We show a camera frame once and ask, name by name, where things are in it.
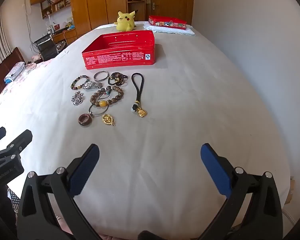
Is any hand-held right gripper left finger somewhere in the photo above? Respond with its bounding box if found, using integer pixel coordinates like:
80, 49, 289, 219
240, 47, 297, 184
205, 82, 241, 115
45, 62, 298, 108
16, 144, 100, 240

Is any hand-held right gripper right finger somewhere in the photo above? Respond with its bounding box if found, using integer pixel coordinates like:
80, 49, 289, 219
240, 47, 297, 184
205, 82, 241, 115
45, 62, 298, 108
197, 143, 283, 240

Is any brown wooden ring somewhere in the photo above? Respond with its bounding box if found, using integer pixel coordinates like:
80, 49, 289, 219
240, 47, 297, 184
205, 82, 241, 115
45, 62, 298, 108
78, 113, 93, 128

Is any silver pendant necklace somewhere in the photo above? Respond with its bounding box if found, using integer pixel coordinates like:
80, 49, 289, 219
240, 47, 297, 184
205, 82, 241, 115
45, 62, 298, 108
71, 91, 86, 107

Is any black cord gold pendant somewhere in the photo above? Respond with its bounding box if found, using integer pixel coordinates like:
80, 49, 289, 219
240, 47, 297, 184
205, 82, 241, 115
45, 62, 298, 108
131, 73, 148, 118

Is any small dark bead bracelet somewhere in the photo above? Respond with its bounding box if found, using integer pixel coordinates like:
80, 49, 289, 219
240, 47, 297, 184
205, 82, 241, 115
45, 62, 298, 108
70, 75, 90, 90

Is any silver wristwatch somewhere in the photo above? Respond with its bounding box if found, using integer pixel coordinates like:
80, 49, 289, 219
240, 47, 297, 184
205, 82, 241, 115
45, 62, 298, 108
83, 79, 102, 91

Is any wide silver bangle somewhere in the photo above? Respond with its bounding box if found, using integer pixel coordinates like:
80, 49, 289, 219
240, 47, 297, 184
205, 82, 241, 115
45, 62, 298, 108
93, 71, 109, 82

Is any red tin box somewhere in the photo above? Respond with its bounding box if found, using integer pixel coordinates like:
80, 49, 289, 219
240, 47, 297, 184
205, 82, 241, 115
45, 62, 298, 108
82, 29, 156, 70

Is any floral blanket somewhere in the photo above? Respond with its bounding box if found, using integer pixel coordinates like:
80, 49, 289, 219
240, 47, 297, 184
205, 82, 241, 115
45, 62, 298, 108
0, 55, 68, 135

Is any brown bed headboard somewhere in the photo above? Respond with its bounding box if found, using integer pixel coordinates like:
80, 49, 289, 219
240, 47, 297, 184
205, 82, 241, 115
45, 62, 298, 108
0, 47, 26, 107

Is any thin silver bangle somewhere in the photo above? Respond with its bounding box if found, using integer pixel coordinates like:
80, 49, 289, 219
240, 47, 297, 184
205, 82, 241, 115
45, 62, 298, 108
88, 104, 110, 117

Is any folded patterned cloth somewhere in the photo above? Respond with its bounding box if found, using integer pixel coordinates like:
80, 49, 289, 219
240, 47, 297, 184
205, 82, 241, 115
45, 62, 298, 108
4, 61, 26, 83

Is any beige curtain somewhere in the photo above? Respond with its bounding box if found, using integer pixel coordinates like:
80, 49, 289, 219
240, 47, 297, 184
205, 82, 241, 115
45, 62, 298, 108
0, 9, 15, 67

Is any black office chair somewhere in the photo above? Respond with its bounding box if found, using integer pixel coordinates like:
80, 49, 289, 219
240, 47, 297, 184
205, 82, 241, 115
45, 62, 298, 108
34, 33, 60, 61

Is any wooden desk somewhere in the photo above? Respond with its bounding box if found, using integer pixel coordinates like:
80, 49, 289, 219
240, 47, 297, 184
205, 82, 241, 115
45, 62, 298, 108
52, 28, 77, 46

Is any yellow plush toy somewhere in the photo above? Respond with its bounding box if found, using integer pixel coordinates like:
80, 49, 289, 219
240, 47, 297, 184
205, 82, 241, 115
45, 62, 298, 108
114, 10, 138, 32

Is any red tin lid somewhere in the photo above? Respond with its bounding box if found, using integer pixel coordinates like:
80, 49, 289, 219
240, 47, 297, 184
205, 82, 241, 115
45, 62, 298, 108
148, 15, 187, 30

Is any wooden wardrobe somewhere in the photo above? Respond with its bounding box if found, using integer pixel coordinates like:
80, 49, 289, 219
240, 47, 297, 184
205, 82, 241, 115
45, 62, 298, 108
69, 0, 127, 31

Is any brown wooden bead bracelet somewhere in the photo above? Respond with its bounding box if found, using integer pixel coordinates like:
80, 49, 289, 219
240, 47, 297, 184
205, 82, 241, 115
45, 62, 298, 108
90, 86, 125, 108

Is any wooden wall bookshelf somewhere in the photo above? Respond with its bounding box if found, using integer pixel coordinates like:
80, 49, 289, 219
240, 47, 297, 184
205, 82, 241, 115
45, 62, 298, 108
40, 0, 72, 19

